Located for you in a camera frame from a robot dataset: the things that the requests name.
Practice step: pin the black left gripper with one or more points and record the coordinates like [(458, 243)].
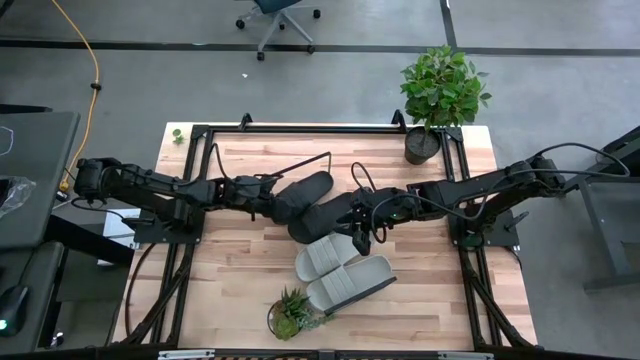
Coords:
[(252, 197)]

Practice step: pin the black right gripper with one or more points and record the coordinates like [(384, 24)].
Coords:
[(382, 207)]

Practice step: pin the black foam slide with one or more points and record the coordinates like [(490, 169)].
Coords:
[(312, 187), (320, 220)]

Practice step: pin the grey foam slide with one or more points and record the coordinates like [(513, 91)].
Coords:
[(350, 282), (322, 255)]

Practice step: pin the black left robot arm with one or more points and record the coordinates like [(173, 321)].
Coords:
[(150, 185)]

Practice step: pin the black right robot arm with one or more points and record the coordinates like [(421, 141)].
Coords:
[(500, 182)]

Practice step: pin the small green sprig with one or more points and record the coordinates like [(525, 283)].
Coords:
[(178, 137)]

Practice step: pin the spiky green succulent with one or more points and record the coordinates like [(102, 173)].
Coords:
[(295, 302)]

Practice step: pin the dark round plant pot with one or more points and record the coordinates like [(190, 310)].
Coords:
[(422, 147)]

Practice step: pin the black succulent pot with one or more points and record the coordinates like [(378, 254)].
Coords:
[(269, 320)]

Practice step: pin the pale green bead succulent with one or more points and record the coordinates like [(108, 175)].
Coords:
[(285, 327)]

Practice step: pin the leafy green plant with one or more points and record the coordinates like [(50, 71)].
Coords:
[(440, 90)]

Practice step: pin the silver aluminium extrusion piece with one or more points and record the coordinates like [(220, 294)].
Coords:
[(185, 355), (465, 356)]

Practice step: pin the office chair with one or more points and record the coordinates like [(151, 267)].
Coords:
[(280, 20)]

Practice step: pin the dark grey desk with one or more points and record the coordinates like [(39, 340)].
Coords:
[(40, 165)]

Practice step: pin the clear plastic bag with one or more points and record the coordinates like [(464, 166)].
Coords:
[(15, 192)]

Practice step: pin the black computer mouse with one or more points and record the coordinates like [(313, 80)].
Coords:
[(12, 310)]

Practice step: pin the black aluminium rig frame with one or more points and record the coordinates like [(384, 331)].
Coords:
[(320, 129)]

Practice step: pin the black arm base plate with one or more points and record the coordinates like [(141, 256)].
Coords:
[(500, 235), (165, 235)]

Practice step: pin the black metal desk frame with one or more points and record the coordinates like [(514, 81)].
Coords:
[(615, 210)]

